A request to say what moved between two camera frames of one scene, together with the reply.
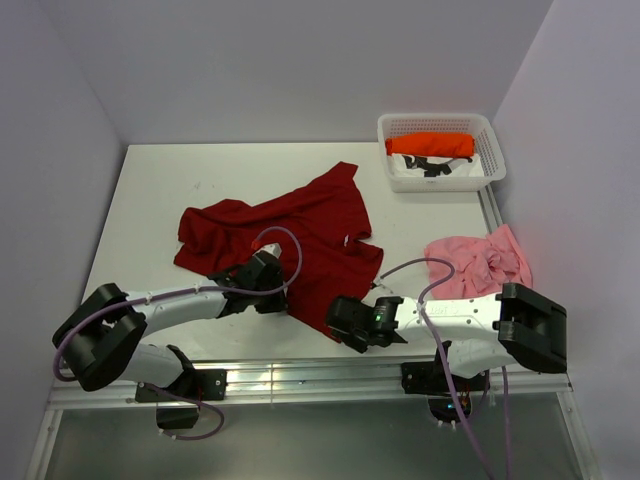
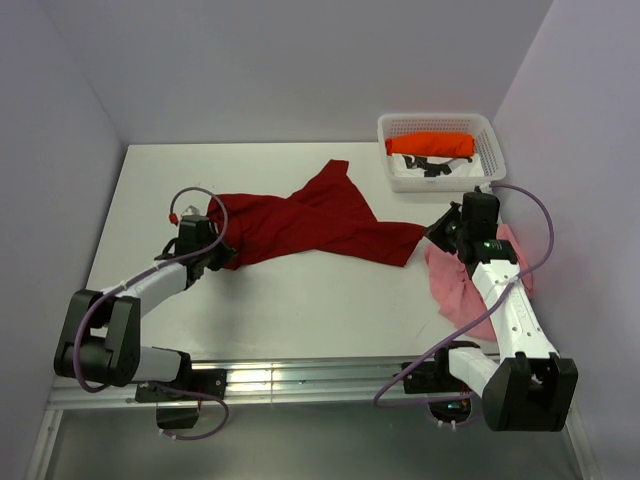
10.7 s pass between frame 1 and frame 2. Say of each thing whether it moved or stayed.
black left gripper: moved
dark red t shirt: moved
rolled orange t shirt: stayed
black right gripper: moved
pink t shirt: stayed
